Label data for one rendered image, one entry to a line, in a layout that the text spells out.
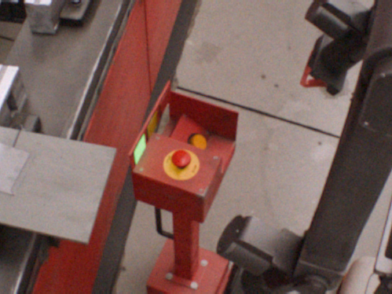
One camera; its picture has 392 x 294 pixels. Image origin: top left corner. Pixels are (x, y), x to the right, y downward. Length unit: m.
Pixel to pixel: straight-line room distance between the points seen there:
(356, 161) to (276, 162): 1.73
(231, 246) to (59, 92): 0.68
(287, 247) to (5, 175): 0.52
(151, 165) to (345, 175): 0.80
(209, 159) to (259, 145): 0.98
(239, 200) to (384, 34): 1.79
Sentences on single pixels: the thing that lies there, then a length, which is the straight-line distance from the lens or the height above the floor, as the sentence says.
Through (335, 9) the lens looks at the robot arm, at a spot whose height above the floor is 1.22.
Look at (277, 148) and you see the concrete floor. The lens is 2.35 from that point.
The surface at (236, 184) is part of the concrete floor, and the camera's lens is 2.26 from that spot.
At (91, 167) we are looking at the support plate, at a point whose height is 1.00.
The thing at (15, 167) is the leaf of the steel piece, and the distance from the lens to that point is 1.15.
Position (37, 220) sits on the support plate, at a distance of 1.09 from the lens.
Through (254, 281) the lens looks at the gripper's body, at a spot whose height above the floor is 1.12.
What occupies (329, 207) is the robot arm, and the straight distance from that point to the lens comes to 0.67.
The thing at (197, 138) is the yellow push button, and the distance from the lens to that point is 1.47.
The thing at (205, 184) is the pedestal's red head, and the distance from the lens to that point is 1.35.
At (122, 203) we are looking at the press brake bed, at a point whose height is 0.05.
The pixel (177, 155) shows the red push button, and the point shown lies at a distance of 1.35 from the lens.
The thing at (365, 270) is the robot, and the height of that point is 0.28.
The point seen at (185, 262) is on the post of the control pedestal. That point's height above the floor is 0.24.
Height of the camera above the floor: 1.95
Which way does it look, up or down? 57 degrees down
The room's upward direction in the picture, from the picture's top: straight up
